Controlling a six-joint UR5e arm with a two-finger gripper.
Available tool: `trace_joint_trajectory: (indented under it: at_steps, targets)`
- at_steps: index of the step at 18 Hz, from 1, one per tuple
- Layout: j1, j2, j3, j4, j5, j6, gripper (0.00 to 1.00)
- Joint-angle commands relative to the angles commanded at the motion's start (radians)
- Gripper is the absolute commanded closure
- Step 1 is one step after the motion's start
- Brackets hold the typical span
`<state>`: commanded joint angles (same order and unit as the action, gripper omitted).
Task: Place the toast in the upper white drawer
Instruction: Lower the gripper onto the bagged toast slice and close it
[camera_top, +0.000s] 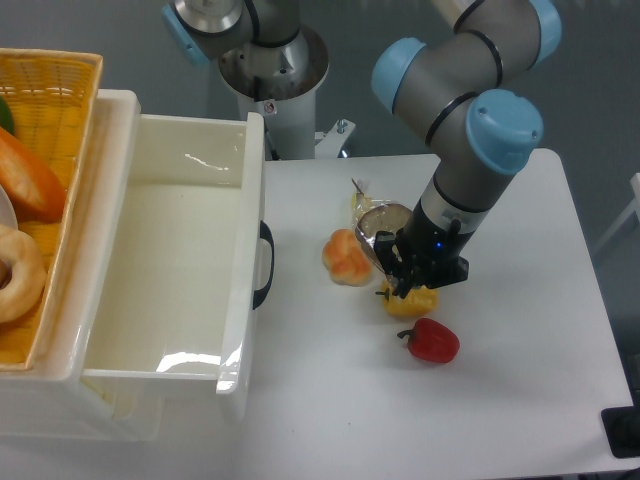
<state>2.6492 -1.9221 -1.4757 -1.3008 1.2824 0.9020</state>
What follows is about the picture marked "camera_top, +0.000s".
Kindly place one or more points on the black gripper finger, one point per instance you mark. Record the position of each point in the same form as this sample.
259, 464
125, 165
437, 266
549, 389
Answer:
394, 271
406, 280

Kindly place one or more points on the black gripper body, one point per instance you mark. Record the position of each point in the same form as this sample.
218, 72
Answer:
423, 243

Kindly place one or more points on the bagged toast slice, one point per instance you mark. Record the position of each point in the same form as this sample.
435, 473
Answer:
371, 215

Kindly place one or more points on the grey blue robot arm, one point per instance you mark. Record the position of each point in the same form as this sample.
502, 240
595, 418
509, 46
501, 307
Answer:
451, 96

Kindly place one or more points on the open white upper drawer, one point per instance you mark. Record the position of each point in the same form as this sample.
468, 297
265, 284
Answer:
175, 317

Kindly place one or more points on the white drawer cabinet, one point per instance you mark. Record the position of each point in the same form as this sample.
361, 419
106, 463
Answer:
54, 399

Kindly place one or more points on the yellow bell pepper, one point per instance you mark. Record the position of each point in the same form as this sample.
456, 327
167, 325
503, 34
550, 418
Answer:
417, 303

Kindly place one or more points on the knotted bread roll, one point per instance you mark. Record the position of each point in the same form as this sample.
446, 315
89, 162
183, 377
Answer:
345, 261

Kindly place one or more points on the red bell pepper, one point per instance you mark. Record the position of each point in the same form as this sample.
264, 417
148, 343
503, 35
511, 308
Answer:
430, 341

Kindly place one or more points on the black device at edge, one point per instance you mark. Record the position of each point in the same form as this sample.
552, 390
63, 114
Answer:
621, 426

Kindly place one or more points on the orange baguette loaf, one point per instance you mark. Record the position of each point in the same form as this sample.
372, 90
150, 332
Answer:
32, 187

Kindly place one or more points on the beige bagel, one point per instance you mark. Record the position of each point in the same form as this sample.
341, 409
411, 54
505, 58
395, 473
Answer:
28, 274

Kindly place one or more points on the yellow wicker basket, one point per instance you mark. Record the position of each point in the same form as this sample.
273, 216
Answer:
49, 96

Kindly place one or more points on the green vegetable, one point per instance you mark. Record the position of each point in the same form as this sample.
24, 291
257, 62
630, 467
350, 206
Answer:
6, 117

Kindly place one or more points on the black drawer handle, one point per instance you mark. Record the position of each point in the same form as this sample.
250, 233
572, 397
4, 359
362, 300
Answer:
266, 264

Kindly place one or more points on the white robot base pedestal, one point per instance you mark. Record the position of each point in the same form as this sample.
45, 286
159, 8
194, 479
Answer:
280, 84

